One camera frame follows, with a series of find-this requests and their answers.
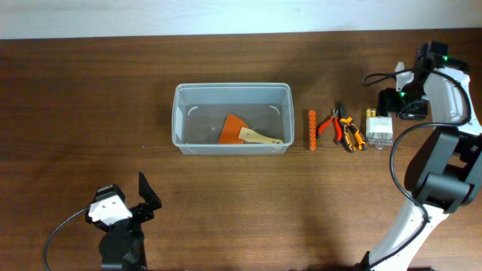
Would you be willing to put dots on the small red cutting pliers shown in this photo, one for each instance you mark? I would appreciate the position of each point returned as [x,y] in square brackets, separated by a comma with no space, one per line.
[331,119]

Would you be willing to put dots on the clear screwdriver bit case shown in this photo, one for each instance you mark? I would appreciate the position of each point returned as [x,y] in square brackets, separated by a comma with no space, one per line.
[379,129]

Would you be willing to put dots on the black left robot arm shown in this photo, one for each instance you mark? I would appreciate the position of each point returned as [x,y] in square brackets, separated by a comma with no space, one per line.
[122,246]

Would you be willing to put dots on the clear plastic container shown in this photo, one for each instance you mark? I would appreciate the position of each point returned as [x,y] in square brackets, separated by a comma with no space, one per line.
[200,110]

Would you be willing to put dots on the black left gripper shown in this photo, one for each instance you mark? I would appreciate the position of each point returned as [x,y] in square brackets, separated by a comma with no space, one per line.
[143,211]

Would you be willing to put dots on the orange black long-nose pliers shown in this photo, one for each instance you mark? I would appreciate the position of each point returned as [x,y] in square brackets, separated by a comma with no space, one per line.
[347,125]

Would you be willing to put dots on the orange perforated strip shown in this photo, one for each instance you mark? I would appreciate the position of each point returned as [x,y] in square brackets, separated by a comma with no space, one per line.
[312,129]

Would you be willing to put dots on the orange scraper wooden handle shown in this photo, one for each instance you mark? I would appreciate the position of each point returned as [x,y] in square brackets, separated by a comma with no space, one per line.
[236,131]

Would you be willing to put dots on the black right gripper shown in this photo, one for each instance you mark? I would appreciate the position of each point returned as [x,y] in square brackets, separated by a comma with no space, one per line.
[385,103]

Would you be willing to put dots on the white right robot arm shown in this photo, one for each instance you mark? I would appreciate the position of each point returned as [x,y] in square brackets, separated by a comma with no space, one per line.
[445,173]

